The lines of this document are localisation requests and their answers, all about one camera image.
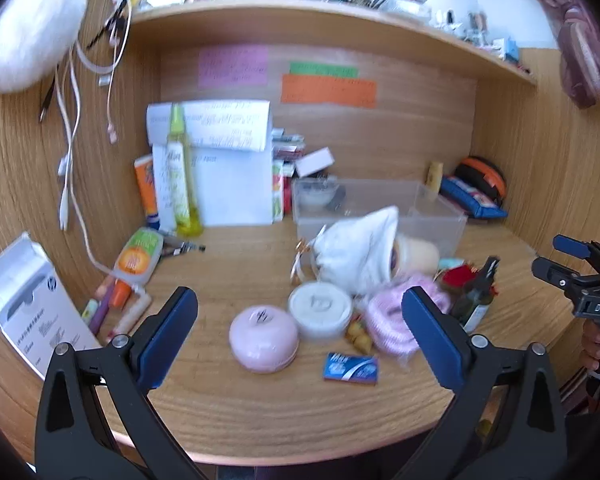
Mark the dark glass bottle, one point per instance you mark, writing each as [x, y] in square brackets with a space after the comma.
[472, 300]

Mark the pink round case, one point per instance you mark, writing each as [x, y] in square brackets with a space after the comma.
[262, 337]

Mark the small white pot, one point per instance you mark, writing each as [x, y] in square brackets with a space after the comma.
[317, 195]

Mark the orange tube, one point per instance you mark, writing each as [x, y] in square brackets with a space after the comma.
[146, 185]

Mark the clear plastic storage box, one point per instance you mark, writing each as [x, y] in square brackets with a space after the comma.
[430, 210]

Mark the orange marker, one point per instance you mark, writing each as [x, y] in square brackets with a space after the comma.
[121, 294]

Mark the green and orange flat bottle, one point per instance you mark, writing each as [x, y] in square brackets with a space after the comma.
[137, 257]

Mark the red carton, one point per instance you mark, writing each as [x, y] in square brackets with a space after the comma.
[288, 185]

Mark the white paper sheets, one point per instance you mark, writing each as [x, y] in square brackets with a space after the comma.
[230, 185]

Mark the olive gourd charm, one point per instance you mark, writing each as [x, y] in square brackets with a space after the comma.
[360, 340]

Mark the pink paper note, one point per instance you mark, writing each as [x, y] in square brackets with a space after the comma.
[232, 66]

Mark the green paper note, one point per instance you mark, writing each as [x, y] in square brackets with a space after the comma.
[324, 70]

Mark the white fluffy earmuff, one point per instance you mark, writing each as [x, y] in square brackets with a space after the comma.
[30, 25]

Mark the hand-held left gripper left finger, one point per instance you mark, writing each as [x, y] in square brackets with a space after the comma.
[172, 330]

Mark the purple marker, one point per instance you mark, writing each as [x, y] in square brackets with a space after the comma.
[102, 310]

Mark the orange paper note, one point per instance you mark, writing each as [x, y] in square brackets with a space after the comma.
[330, 92]

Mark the beige roll with purple sticker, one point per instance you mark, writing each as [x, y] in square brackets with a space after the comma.
[420, 255]

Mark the small white box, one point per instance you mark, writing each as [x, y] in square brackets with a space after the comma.
[315, 161]

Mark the wooden shelf board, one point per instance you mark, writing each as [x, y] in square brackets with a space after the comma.
[305, 12]

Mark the stack of colourful booklets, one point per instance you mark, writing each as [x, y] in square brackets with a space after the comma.
[286, 145]

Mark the yellow spray bottle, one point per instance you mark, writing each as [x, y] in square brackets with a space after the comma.
[180, 175]

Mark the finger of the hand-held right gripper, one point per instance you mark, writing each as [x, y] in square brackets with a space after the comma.
[570, 245]
[555, 271]

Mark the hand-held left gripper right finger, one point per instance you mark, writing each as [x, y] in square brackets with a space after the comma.
[427, 330]

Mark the white cloth pouch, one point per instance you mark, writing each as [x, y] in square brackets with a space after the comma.
[355, 255]

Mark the white folded paper sheet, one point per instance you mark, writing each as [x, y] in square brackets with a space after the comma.
[220, 122]

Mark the cream marker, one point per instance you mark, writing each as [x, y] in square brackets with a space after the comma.
[132, 315]

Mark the small teal item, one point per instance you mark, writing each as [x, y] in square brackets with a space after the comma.
[450, 263]

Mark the white cardboard printer box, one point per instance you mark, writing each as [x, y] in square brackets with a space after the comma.
[30, 305]

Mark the red round item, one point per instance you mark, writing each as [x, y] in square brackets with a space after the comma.
[457, 277]

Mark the blue pencil case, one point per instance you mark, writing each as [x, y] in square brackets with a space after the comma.
[470, 197]

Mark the striped pink curtain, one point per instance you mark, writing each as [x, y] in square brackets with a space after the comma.
[580, 35]

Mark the wooden desktop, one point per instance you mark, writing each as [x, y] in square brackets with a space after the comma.
[280, 410]

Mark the white round jar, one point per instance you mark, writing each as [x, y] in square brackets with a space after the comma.
[320, 307]

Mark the small blue packet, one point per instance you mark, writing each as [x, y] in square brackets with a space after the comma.
[351, 367]

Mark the orange and black round case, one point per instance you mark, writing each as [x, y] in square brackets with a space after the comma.
[487, 172]

